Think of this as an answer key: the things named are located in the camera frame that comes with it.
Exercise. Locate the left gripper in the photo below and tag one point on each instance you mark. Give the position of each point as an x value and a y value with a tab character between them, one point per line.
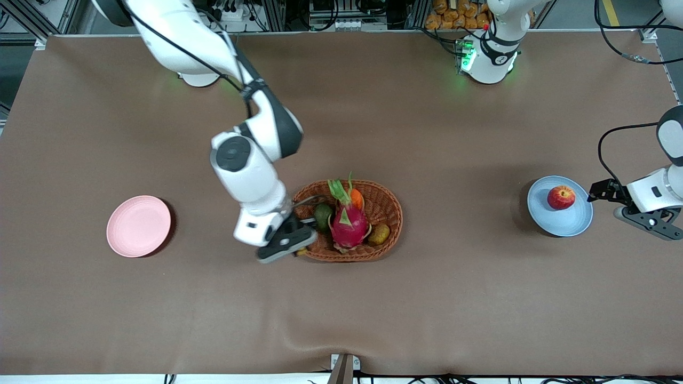
610	191

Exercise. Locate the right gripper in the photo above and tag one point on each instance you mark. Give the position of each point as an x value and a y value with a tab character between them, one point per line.
291	225

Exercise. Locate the red apple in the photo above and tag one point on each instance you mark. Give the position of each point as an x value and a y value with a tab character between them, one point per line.
561	197

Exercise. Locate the yellow banana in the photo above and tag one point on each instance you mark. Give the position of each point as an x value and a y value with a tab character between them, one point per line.
301	251

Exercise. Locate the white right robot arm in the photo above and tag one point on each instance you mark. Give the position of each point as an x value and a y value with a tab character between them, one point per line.
176	26

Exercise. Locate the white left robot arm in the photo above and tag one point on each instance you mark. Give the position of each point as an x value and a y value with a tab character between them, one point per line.
499	58

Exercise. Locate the blue plate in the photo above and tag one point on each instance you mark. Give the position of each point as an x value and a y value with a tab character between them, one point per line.
560	221

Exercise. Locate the green avocado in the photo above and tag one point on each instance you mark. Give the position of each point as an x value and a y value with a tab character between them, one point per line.
323	216

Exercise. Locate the pink dragon fruit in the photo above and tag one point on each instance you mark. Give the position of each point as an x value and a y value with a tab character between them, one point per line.
349	226

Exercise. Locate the brown wicker basket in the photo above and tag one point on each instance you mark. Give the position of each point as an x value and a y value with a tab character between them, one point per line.
347	256

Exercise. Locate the orange carrot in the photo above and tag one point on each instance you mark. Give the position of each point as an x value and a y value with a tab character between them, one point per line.
356	197

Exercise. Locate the pink plate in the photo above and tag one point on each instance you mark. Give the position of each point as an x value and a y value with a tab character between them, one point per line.
139	226

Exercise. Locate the brown kiwi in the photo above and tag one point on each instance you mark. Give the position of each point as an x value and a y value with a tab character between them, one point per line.
379	234

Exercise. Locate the brown tablecloth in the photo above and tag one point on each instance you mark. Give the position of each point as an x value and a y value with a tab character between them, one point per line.
341	320

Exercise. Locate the white power strip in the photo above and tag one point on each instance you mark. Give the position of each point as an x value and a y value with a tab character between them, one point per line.
229	13

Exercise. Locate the white connector strip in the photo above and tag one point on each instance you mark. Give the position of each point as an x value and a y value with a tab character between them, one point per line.
357	24

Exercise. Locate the orange bread pile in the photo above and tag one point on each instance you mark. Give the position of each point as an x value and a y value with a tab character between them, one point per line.
453	18

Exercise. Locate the aluminium frame beam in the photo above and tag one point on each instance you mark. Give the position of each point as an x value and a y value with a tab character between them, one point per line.
26	18
648	34

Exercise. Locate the metal table bracket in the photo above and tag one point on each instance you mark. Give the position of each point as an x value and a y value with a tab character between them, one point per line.
344	370

